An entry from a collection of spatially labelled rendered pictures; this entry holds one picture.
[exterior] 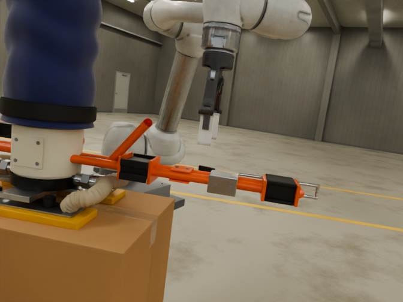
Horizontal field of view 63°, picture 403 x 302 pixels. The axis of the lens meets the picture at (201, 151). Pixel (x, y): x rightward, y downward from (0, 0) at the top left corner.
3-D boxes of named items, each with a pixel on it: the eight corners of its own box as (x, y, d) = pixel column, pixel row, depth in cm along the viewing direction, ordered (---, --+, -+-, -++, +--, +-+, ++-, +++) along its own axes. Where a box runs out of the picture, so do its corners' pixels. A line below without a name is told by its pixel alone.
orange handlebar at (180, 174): (-53, 146, 87) (-53, 132, 86) (24, 136, 116) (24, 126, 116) (304, 204, 75) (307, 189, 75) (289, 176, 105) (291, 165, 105)
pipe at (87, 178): (-53, 188, 77) (-53, 165, 77) (20, 168, 102) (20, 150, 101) (82, 213, 73) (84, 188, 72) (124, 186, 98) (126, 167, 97)
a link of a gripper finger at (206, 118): (211, 106, 72) (210, 106, 70) (208, 129, 73) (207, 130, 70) (205, 106, 73) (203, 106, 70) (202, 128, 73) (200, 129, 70)
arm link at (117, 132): (97, 162, 160) (102, 117, 156) (134, 164, 168) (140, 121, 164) (102, 171, 145) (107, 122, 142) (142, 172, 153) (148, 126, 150)
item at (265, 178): (260, 201, 76) (263, 180, 75) (259, 193, 83) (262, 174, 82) (297, 207, 75) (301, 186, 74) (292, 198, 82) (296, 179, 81)
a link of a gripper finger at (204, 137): (214, 114, 73) (214, 115, 73) (210, 145, 74) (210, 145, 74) (201, 112, 74) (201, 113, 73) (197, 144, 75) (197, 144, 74)
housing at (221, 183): (205, 193, 78) (208, 174, 77) (209, 186, 85) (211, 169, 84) (235, 198, 77) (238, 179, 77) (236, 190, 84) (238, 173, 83)
